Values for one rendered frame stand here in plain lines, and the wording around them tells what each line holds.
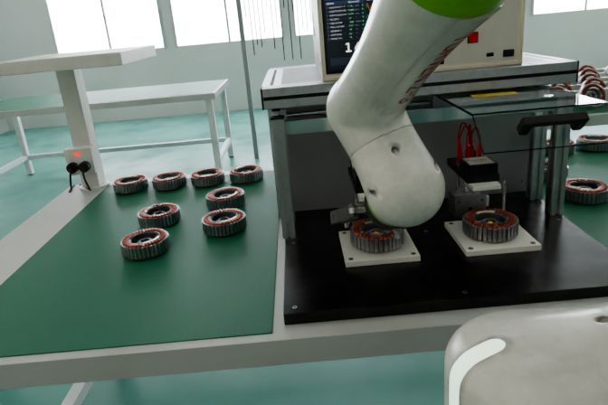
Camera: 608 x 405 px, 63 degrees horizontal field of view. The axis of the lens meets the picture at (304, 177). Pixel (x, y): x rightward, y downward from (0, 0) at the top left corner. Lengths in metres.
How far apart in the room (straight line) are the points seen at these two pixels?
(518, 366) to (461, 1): 0.27
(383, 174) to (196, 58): 6.91
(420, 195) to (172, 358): 0.50
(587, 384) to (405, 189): 0.34
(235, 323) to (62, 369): 0.29
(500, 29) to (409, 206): 0.61
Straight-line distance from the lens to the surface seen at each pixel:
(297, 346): 0.87
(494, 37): 1.17
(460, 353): 0.42
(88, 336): 0.99
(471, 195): 1.22
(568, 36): 8.40
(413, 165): 0.66
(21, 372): 1.00
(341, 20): 1.09
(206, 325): 0.93
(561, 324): 0.45
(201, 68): 7.50
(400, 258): 1.01
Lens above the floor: 1.25
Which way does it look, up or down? 18 degrees down
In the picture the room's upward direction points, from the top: 5 degrees counter-clockwise
